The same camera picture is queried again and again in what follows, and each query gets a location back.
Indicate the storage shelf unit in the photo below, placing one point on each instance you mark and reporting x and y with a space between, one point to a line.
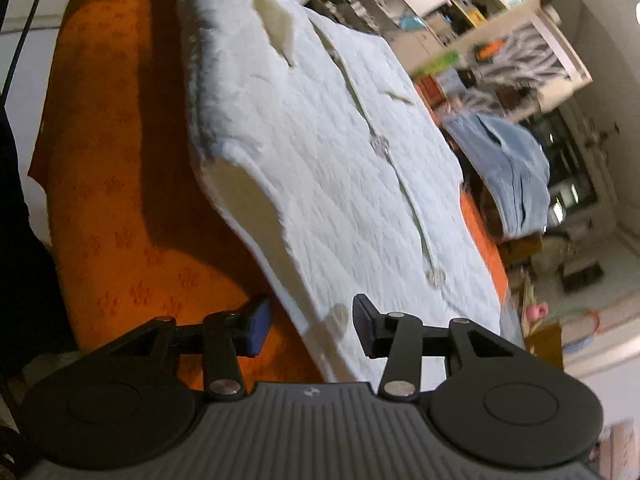
506 58

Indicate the pink kettlebell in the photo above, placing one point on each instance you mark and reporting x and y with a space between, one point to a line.
536 312

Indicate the light blue denim jeans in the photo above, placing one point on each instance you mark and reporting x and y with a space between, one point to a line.
512 166

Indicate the white quilted vest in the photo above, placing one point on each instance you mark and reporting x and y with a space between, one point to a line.
313 145

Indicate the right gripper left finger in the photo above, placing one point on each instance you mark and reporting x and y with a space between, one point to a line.
228 336

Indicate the orange patterned table mat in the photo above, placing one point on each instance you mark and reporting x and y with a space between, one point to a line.
133 234

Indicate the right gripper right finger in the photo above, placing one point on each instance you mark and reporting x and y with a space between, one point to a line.
396 337

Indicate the colourful hula hoop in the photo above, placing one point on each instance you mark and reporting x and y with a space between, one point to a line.
578 330

